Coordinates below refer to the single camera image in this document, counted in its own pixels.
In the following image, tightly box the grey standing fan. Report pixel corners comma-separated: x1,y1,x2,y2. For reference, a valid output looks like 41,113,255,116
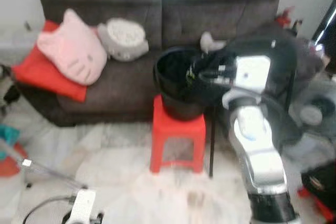
288,79,336,131

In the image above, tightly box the black folding chair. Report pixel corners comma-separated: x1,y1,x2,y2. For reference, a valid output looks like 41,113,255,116
209,35,301,178

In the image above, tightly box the side table with lace cloth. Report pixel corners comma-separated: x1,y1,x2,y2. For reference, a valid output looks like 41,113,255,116
0,27,41,66

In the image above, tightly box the grey plush toy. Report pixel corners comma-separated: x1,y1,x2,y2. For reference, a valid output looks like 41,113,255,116
199,31,227,55

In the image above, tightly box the grey owl face cushion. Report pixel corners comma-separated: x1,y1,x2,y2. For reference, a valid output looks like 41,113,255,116
97,17,150,62

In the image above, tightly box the red plastic stool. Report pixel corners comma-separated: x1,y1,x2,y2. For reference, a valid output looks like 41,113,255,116
149,95,207,175

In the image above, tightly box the pink cat face cushion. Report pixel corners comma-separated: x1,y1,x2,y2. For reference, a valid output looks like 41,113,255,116
36,8,109,86

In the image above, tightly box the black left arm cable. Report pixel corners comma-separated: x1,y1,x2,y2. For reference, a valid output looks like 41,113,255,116
22,195,75,224

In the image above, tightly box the orange bin teal liner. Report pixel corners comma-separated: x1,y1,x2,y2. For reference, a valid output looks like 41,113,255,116
0,124,25,178

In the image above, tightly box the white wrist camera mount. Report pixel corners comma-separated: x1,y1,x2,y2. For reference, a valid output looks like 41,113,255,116
223,55,272,110
68,188,97,224

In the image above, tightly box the red fire extinguisher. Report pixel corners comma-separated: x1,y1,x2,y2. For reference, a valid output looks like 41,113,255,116
275,7,296,28

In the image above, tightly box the black round laundry basket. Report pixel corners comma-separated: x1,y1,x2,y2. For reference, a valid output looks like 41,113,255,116
153,47,238,122

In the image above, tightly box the black and red bag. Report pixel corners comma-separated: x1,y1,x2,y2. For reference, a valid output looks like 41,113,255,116
300,159,336,222

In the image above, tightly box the silver clothes rack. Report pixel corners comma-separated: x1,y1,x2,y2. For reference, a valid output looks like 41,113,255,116
0,138,88,191

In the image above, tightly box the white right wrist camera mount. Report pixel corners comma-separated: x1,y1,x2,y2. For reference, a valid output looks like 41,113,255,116
223,55,272,110

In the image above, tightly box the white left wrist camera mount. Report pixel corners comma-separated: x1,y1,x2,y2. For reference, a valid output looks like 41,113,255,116
68,188,97,224

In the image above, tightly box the red cushion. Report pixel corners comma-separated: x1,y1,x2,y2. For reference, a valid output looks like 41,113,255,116
11,20,88,103

